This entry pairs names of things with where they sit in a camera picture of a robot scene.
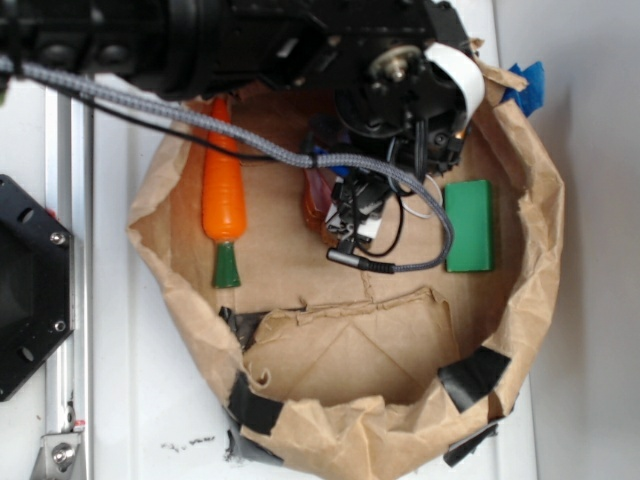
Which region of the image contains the gray braided cable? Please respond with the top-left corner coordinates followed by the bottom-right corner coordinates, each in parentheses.
top-left (0, 55), bottom-right (456, 275)

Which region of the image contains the brown paper bag tray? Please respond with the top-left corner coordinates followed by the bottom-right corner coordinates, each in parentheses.
top-left (128, 65), bottom-right (565, 479)

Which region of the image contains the blue tape piece right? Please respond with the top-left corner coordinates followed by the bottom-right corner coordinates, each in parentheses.
top-left (501, 61), bottom-right (545, 117)

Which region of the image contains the orange plastic carrot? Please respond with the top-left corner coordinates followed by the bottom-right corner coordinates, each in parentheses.
top-left (200, 96), bottom-right (248, 289)

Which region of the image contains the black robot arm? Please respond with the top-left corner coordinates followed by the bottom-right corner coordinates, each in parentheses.
top-left (1, 1), bottom-right (483, 185)

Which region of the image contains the white tray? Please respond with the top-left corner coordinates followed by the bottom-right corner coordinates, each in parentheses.
top-left (91, 0), bottom-right (539, 480)

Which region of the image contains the white ribbon cable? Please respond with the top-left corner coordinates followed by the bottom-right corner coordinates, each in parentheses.
top-left (424, 41), bottom-right (485, 129)

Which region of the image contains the aluminum extrusion rail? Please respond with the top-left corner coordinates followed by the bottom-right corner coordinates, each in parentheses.
top-left (45, 87), bottom-right (94, 479)

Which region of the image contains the metal corner bracket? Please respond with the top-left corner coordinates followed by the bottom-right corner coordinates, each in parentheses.
top-left (29, 432), bottom-right (86, 480)

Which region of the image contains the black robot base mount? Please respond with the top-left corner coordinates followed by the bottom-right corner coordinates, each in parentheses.
top-left (1, 175), bottom-right (73, 402)

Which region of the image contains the green rectangular block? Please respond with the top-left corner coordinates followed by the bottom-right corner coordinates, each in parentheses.
top-left (444, 179), bottom-right (494, 273)

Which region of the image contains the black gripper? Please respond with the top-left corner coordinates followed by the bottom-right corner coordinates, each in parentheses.
top-left (299, 29), bottom-right (476, 251)

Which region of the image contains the tan seashell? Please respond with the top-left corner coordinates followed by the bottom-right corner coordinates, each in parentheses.
top-left (302, 169), bottom-right (338, 247)

